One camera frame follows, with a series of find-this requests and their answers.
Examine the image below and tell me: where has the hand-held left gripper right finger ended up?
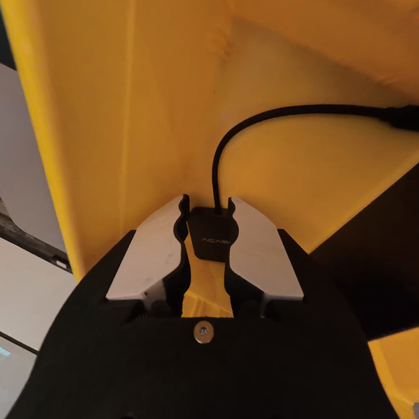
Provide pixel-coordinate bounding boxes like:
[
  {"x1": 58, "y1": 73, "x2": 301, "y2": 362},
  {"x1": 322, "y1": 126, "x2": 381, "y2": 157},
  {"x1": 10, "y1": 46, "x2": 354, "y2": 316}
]
[{"x1": 225, "y1": 196, "x2": 305, "y2": 301}]

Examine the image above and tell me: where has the yellow plastic bin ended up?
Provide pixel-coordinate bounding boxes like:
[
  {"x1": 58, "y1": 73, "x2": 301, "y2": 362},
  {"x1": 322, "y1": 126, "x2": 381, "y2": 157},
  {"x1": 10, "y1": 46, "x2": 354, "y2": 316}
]
[{"x1": 0, "y1": 0, "x2": 419, "y2": 419}]

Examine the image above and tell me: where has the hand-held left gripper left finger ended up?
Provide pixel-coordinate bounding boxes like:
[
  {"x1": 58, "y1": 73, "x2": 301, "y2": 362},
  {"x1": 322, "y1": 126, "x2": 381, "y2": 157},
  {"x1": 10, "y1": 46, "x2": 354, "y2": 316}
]
[{"x1": 105, "y1": 194, "x2": 191, "y2": 301}]

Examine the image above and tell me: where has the black hdmi adapter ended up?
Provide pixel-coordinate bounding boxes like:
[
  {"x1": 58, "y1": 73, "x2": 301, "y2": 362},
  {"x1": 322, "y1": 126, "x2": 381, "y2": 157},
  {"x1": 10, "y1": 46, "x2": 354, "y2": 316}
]
[{"x1": 186, "y1": 104, "x2": 419, "y2": 262}]

